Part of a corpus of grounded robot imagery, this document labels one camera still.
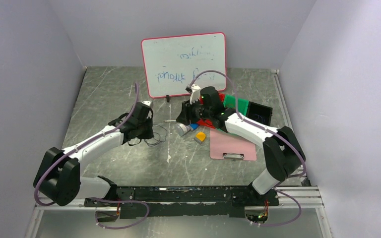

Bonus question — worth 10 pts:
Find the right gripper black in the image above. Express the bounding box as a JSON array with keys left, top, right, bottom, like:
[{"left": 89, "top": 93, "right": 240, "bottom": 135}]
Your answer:
[{"left": 176, "top": 97, "right": 212, "bottom": 126}]

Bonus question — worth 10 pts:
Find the red plastic bin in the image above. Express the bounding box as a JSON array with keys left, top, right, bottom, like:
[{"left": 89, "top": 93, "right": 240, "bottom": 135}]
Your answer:
[{"left": 197, "top": 93, "right": 226, "bottom": 128}]

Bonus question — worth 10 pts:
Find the green plastic bin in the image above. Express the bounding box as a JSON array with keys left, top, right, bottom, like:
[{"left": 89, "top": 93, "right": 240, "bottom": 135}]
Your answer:
[{"left": 215, "top": 94, "right": 249, "bottom": 135}]

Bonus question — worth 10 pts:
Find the black plastic bin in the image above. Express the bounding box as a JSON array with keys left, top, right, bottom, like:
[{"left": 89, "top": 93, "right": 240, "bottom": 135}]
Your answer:
[{"left": 246, "top": 101, "right": 273, "bottom": 126}]

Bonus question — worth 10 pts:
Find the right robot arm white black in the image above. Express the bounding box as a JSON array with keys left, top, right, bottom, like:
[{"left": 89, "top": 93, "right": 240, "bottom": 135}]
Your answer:
[{"left": 176, "top": 84, "right": 306, "bottom": 205}]

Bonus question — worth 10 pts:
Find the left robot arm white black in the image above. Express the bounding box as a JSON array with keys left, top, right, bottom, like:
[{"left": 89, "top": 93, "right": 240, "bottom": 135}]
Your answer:
[{"left": 33, "top": 101, "right": 154, "bottom": 206}]

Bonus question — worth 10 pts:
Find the blue eraser block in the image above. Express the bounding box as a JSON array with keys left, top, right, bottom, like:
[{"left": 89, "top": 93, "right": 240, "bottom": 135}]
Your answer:
[{"left": 190, "top": 123, "right": 199, "bottom": 130}]

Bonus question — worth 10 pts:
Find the clear tape roll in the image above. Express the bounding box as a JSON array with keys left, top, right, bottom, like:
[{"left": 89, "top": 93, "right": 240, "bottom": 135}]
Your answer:
[{"left": 174, "top": 123, "right": 192, "bottom": 136}]

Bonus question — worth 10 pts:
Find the yellow eraser block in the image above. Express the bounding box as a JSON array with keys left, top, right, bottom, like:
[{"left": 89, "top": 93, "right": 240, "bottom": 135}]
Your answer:
[{"left": 193, "top": 132, "right": 207, "bottom": 144}]

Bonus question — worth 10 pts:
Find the pink clipboard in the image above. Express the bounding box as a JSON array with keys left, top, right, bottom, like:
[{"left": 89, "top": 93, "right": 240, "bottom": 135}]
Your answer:
[{"left": 210, "top": 128, "right": 256, "bottom": 161}]

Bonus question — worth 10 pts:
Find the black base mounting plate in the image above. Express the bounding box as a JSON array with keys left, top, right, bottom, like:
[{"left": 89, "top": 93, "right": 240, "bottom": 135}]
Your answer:
[{"left": 84, "top": 185, "right": 279, "bottom": 219}]

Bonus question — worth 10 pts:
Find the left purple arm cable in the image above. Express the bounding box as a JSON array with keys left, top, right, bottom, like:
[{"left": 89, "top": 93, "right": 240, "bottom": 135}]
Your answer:
[{"left": 33, "top": 81, "right": 151, "bottom": 230}]

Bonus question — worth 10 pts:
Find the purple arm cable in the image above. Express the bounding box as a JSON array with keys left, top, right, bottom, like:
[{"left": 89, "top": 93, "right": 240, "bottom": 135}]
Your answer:
[
  {"left": 189, "top": 69, "right": 307, "bottom": 228},
  {"left": 33, "top": 81, "right": 151, "bottom": 230}
]

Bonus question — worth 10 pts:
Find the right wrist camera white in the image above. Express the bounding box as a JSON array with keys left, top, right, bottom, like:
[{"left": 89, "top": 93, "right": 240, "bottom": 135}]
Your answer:
[{"left": 186, "top": 84, "right": 201, "bottom": 105}]

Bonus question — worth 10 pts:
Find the whiteboard with pink frame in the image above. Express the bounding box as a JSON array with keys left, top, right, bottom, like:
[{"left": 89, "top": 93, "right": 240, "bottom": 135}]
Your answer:
[{"left": 141, "top": 32, "right": 227, "bottom": 99}]

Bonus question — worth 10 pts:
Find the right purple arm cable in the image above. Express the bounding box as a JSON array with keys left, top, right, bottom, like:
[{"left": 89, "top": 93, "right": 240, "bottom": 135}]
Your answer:
[{"left": 189, "top": 69, "right": 307, "bottom": 228}]

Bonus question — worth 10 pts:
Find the aluminium rail frame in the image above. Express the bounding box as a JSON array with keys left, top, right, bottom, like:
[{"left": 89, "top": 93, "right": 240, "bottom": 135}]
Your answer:
[{"left": 36, "top": 185, "right": 332, "bottom": 238}]

